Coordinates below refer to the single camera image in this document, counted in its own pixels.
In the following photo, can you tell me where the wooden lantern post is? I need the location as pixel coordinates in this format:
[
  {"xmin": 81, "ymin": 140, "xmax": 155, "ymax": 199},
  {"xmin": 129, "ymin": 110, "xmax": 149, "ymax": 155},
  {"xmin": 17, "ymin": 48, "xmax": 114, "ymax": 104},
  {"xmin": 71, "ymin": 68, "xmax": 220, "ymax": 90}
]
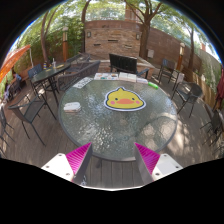
[
  {"xmin": 61, "ymin": 26, "xmax": 70, "ymax": 63},
  {"xmin": 177, "ymin": 42, "xmax": 186, "ymax": 72}
]

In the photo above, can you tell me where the dark mesh armchair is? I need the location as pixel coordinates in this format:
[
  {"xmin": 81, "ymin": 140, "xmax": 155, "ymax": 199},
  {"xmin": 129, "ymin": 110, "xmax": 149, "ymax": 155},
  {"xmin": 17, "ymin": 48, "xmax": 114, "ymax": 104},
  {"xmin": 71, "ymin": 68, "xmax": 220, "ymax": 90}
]
[{"xmin": 171, "ymin": 80, "xmax": 204, "ymax": 118}]

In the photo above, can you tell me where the person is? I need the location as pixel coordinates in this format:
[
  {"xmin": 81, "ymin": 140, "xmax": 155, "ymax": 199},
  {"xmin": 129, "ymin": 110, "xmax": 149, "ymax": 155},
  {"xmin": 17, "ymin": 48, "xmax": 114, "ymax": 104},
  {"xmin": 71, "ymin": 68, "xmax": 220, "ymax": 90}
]
[
  {"xmin": 2, "ymin": 84, "xmax": 14, "ymax": 104},
  {"xmin": 11, "ymin": 68, "xmax": 23, "ymax": 88}
]

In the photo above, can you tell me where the grey metal mesh chair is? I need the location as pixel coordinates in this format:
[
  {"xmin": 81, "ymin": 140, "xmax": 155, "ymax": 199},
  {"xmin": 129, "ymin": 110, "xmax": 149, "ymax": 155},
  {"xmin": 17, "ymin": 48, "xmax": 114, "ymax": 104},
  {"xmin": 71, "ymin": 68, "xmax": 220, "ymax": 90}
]
[{"xmin": 8, "ymin": 94, "xmax": 48, "ymax": 147}]

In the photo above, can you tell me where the dark rectangular patio table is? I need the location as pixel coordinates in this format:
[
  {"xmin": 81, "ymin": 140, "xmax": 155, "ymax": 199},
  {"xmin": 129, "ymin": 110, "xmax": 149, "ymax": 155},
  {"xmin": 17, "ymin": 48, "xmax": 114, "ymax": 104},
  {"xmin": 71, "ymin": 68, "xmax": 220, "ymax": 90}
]
[{"xmin": 30, "ymin": 61, "xmax": 72, "ymax": 120}]

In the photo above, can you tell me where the dark wicker chair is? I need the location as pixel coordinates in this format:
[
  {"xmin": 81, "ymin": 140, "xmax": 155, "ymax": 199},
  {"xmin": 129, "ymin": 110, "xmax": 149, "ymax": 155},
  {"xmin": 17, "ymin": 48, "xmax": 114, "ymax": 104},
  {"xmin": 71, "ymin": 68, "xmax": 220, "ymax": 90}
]
[
  {"xmin": 65, "ymin": 53, "xmax": 92, "ymax": 73},
  {"xmin": 57, "ymin": 59, "xmax": 101, "ymax": 93}
]

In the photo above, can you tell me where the white licence plate sign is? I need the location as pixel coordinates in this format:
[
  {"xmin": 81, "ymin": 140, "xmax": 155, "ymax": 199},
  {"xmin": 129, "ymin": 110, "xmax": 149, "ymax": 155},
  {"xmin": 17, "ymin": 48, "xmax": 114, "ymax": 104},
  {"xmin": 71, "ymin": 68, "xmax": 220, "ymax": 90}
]
[{"xmin": 72, "ymin": 76, "xmax": 94, "ymax": 90}]

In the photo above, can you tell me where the small white blue book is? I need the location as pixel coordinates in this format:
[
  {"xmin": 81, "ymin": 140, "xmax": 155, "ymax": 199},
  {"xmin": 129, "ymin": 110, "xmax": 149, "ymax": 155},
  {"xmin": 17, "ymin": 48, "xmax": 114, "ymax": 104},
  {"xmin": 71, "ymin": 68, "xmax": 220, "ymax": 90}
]
[{"xmin": 136, "ymin": 77, "xmax": 149, "ymax": 85}]

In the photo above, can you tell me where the open white book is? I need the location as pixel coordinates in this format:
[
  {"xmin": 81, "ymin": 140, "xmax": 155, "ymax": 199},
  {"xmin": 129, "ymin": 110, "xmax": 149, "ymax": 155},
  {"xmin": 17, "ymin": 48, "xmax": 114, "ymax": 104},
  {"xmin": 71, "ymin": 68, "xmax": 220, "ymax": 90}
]
[{"xmin": 118, "ymin": 71, "xmax": 138, "ymax": 83}]

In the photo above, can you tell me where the orange patio umbrella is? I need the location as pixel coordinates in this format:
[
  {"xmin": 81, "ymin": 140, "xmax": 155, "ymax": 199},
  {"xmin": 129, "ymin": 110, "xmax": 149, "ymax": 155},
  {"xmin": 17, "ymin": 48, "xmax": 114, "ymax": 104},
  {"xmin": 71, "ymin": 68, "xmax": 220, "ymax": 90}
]
[{"xmin": 0, "ymin": 44, "xmax": 32, "ymax": 84}]

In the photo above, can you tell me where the white computer mouse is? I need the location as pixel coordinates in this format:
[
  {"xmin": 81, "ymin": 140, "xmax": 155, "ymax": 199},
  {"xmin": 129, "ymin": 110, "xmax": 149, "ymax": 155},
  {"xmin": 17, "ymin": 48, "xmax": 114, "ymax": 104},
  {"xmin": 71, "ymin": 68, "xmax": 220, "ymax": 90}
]
[{"xmin": 63, "ymin": 101, "xmax": 82, "ymax": 113}]

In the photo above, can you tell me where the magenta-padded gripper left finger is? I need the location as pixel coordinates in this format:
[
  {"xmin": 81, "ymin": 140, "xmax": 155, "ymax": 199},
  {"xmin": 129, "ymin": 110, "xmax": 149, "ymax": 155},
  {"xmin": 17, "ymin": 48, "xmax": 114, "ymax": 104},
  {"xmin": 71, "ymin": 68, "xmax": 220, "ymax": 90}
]
[{"xmin": 41, "ymin": 142, "xmax": 93, "ymax": 186}]

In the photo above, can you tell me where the red folded umbrella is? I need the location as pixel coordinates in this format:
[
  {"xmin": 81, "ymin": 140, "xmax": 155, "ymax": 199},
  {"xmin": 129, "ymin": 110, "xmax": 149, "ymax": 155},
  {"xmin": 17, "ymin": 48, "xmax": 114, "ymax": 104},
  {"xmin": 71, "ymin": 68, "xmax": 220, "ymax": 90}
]
[{"xmin": 216, "ymin": 67, "xmax": 224, "ymax": 110}]

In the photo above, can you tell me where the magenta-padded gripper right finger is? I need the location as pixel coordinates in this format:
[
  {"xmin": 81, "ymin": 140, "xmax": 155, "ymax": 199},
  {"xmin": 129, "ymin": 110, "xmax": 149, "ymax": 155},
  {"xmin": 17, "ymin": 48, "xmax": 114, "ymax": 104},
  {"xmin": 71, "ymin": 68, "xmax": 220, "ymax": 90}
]
[{"xmin": 133, "ymin": 142, "xmax": 184, "ymax": 185}]

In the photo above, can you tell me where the blue slatted chair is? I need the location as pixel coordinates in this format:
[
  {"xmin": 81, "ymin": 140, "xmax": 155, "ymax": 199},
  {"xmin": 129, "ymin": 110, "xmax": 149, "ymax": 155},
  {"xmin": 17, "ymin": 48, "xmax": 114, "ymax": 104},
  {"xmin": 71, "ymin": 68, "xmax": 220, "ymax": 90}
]
[{"xmin": 27, "ymin": 63, "xmax": 44, "ymax": 80}]

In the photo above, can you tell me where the yellow duck-shaped mouse pad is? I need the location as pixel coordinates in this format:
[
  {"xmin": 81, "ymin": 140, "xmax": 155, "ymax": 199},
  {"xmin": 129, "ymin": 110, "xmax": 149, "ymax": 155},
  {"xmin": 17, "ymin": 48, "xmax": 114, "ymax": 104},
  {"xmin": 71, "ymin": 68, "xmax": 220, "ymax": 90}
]
[{"xmin": 103, "ymin": 86, "xmax": 147, "ymax": 112}]

